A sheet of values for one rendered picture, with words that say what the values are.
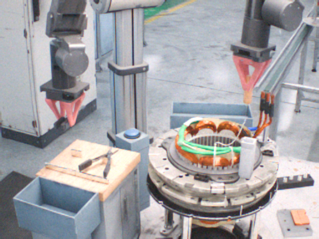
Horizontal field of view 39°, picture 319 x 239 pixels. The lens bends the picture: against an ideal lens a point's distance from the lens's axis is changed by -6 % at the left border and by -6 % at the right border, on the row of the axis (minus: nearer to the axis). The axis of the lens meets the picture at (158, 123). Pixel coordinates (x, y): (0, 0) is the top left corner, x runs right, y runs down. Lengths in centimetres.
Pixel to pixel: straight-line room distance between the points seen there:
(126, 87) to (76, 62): 54
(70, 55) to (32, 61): 230
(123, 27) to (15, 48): 193
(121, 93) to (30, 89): 188
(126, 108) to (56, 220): 60
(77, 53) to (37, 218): 38
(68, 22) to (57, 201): 43
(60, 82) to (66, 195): 27
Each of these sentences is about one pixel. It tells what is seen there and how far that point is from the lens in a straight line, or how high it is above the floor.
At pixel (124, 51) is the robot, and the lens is 146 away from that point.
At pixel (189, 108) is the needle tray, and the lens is 150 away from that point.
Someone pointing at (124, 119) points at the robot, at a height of 100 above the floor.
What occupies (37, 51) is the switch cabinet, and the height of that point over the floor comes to 74.
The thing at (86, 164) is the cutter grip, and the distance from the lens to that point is 112.
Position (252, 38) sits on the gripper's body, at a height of 141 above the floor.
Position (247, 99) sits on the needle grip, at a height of 128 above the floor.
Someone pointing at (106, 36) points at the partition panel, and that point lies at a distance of 504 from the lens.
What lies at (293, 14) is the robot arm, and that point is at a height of 148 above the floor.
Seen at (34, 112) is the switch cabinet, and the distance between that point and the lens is 338.
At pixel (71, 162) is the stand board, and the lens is 118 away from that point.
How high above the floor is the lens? 166
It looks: 26 degrees down
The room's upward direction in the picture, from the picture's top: straight up
